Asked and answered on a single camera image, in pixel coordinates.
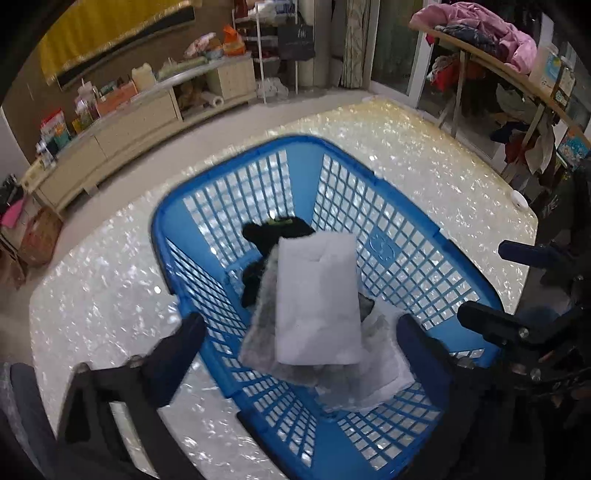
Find red cloth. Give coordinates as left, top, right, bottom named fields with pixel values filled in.
left=427, top=55, right=485, bottom=93

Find pink clothes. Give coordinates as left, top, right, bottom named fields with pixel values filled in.
left=410, top=2, right=539, bottom=75

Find red white snack box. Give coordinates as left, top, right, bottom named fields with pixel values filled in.
left=39, top=108, right=70, bottom=148

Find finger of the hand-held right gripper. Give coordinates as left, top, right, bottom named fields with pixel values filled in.
left=498, top=239, right=591, bottom=278
left=457, top=301, right=591, bottom=366

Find cream plastic canister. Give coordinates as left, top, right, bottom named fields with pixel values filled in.
left=130, top=64, right=155, bottom=90

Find blue plastic basket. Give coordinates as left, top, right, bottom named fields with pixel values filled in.
left=150, top=135, right=504, bottom=480

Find pink flat item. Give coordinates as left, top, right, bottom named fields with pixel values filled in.
left=0, top=198, right=24, bottom=229

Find pink orange box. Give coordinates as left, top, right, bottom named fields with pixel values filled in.
left=95, top=88, right=138, bottom=116

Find black garment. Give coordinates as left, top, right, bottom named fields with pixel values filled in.
left=241, top=217, right=317, bottom=310

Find dark shopping bag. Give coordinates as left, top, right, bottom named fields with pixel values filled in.
left=277, top=21, right=317, bottom=61

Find cream long cabinet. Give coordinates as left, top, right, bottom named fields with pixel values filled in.
left=21, top=53, right=257, bottom=222

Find grey white fabric packet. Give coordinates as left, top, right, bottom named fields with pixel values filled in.
left=238, top=263, right=324, bottom=384

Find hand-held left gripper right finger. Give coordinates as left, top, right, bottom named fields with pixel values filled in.
left=394, top=314, right=546, bottom=480

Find black dotted bag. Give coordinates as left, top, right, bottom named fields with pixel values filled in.
left=0, top=173, right=21, bottom=208

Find brown cardboard box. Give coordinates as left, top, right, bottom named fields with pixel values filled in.
left=18, top=208, right=63, bottom=266

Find yellow fringed banner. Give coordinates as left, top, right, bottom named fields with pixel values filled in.
left=39, top=0, right=197, bottom=88

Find glass sliding door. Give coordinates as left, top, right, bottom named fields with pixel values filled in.
left=369, top=0, right=444, bottom=97

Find curved wooden rack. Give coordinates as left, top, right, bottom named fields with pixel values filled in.
left=409, top=18, right=591, bottom=185

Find grey towel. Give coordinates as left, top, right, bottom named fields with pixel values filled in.
left=318, top=305, right=416, bottom=414

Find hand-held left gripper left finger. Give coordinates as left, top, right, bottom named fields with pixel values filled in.
left=58, top=312, right=206, bottom=480

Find white plastic jug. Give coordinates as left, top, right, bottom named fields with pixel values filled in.
left=529, top=44, right=561, bottom=90

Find white plastic bag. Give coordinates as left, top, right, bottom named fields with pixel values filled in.
left=263, top=76, right=291, bottom=97

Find beige curtain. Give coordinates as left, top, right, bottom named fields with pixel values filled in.
left=330, top=0, right=382, bottom=88

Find colourful picture box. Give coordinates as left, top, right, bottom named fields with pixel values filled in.
left=554, top=127, right=591, bottom=167

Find orange bag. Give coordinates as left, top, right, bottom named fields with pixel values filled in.
left=221, top=25, right=245, bottom=57

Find white metal shelf rack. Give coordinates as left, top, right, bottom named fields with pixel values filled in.
left=233, top=0, right=305, bottom=104

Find white cloth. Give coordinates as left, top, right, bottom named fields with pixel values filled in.
left=274, top=233, right=363, bottom=365

